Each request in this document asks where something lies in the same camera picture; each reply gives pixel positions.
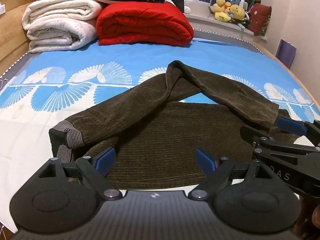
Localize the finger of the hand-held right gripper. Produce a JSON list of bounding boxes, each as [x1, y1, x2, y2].
[[240, 125, 320, 155], [276, 117, 320, 145]]

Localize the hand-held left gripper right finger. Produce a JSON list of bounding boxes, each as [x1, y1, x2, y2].
[[187, 148, 275, 202]]

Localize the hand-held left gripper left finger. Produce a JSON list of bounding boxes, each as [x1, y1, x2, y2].
[[37, 147, 123, 201]]

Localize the brown corduroy pants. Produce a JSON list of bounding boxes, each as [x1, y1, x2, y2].
[[49, 60, 297, 190]]

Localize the person's right hand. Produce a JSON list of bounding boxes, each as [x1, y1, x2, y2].
[[299, 196, 320, 238]]

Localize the purple bag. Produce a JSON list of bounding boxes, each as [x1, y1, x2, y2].
[[276, 39, 297, 69]]

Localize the blue and white printed bedsheet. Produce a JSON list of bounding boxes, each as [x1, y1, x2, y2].
[[0, 36, 320, 233]]

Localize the dark red cushion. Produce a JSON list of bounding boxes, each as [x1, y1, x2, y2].
[[247, 3, 272, 37]]

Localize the yellow bear plush toy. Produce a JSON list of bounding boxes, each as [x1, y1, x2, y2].
[[229, 4, 247, 20]]

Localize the white window sill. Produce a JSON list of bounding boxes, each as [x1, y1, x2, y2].
[[185, 11, 268, 42]]

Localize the yellow duck plush toy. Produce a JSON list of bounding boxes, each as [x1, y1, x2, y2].
[[214, 0, 232, 22]]

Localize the red folded blanket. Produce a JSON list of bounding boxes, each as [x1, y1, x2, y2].
[[96, 1, 195, 47]]

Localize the white folded quilt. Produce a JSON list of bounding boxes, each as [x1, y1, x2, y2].
[[21, 0, 103, 54]]

